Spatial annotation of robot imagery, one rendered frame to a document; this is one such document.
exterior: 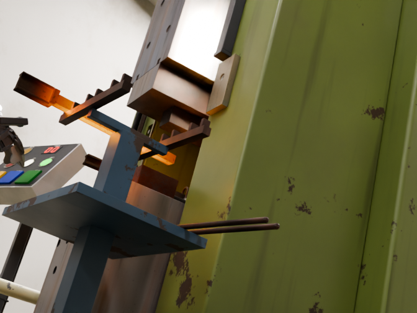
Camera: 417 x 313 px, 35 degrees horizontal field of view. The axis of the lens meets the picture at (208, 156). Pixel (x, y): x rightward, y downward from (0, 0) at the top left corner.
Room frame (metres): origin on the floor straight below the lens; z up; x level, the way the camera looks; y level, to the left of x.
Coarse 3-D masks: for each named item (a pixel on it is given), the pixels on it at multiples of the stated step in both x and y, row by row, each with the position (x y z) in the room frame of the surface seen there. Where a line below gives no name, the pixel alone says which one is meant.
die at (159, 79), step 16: (160, 64) 1.81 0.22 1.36; (144, 80) 1.90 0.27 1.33; (160, 80) 1.82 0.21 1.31; (176, 80) 1.84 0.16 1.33; (192, 80) 1.86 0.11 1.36; (144, 96) 1.88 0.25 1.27; (160, 96) 1.85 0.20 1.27; (176, 96) 1.85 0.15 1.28; (192, 96) 1.87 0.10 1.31; (208, 96) 1.89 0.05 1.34; (144, 112) 2.00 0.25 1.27; (160, 112) 1.97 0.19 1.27; (192, 112) 1.90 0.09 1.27
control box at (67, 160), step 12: (72, 144) 2.27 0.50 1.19; (36, 156) 2.32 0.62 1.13; (48, 156) 2.27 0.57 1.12; (60, 156) 2.23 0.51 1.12; (72, 156) 2.23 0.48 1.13; (84, 156) 2.28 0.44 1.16; (0, 168) 2.38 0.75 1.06; (12, 168) 2.33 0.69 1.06; (24, 168) 2.28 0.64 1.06; (36, 168) 2.24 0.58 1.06; (48, 168) 2.19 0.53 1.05; (60, 168) 2.21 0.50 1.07; (72, 168) 2.25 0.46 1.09; (36, 180) 2.16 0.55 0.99; (48, 180) 2.19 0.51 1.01; (60, 180) 2.22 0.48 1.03; (0, 192) 2.27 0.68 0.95; (12, 192) 2.23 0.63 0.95; (24, 192) 2.19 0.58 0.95; (36, 192) 2.16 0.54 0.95; (0, 204) 2.34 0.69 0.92
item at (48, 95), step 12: (24, 72) 1.34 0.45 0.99; (24, 84) 1.36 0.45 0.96; (36, 84) 1.37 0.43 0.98; (48, 84) 1.38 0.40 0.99; (36, 96) 1.37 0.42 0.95; (48, 96) 1.39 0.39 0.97; (60, 96) 1.39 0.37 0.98; (60, 108) 1.42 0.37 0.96; (84, 120) 1.45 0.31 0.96; (108, 132) 1.49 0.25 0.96; (156, 156) 1.56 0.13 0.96; (168, 156) 1.56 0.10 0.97
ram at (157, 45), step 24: (168, 0) 1.92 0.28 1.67; (192, 0) 1.77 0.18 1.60; (216, 0) 1.81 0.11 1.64; (168, 24) 1.84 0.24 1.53; (192, 24) 1.78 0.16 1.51; (216, 24) 1.82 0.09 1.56; (144, 48) 2.00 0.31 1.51; (168, 48) 1.78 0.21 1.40; (192, 48) 1.80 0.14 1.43; (216, 48) 1.83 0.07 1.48; (144, 72) 1.92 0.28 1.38; (192, 72) 1.82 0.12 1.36; (216, 72) 1.84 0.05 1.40
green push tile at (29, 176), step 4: (28, 172) 2.22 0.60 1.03; (32, 172) 2.21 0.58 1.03; (36, 172) 2.19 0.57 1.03; (40, 172) 2.19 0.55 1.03; (24, 176) 2.21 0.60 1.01; (28, 176) 2.20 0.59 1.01; (32, 176) 2.18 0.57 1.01; (36, 176) 2.18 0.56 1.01; (20, 180) 2.20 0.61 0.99; (24, 180) 2.18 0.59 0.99; (28, 180) 2.17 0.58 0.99; (32, 180) 2.18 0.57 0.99
